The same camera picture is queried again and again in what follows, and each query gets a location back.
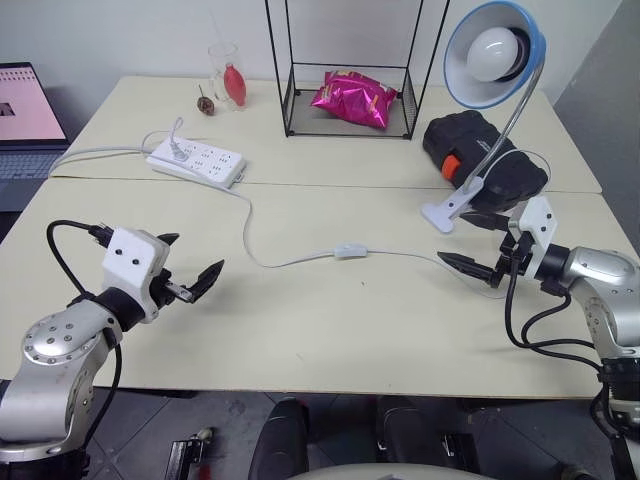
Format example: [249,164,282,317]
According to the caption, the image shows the brown spinning top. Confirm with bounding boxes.
[195,84,218,117]

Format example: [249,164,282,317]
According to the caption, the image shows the dark rounded shape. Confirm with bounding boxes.
[374,394,484,474]
[247,396,312,480]

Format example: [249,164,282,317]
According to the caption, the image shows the white lamp bulb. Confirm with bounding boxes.
[465,26,527,84]

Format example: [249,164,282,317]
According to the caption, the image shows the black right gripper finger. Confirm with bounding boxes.
[436,251,501,284]
[459,212,512,233]

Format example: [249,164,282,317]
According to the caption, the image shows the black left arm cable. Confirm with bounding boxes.
[46,219,124,451]

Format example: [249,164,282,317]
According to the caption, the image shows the white cord with switch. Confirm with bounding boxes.
[238,183,511,301]

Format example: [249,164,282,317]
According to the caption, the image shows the blue clip desk lamp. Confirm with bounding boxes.
[421,0,548,234]

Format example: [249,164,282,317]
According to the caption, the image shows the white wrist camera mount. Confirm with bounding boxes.
[507,195,559,279]
[102,227,171,324]

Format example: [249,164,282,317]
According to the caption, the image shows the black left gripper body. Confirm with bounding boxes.
[149,268,195,314]

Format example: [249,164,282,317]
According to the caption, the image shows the beige robot body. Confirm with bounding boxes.
[281,459,502,480]

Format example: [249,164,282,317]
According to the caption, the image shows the black wire frame rack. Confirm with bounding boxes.
[263,0,450,142]

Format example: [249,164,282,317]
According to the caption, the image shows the white power strip cable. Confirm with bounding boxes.
[48,143,152,180]

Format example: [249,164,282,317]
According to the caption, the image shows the black tool case orange latch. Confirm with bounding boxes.
[422,110,549,214]

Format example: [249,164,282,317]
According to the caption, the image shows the white power strip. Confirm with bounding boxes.
[145,137,249,191]

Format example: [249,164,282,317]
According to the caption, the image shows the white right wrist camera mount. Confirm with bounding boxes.
[507,195,559,279]

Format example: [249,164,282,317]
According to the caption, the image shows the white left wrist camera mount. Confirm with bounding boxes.
[102,227,171,324]

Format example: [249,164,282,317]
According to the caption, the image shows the white inline cord switch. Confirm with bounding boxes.
[333,241,369,260]

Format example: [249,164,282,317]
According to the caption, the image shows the clear glass cup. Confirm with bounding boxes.
[207,41,249,113]

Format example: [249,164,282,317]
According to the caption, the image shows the grey laptop pink screen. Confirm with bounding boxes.
[0,61,72,212]

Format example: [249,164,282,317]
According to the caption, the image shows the pink snack bag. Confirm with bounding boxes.
[310,70,399,132]

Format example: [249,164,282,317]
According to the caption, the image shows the black metal floor bracket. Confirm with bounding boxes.
[163,426,217,480]

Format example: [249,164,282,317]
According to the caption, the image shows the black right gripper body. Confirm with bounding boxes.
[490,231,534,291]

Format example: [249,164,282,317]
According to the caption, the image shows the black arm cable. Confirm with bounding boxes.
[46,219,124,451]
[504,269,621,436]

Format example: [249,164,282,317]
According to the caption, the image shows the white power plug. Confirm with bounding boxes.
[168,116,190,163]

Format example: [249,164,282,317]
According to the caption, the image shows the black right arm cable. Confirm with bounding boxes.
[504,269,621,436]

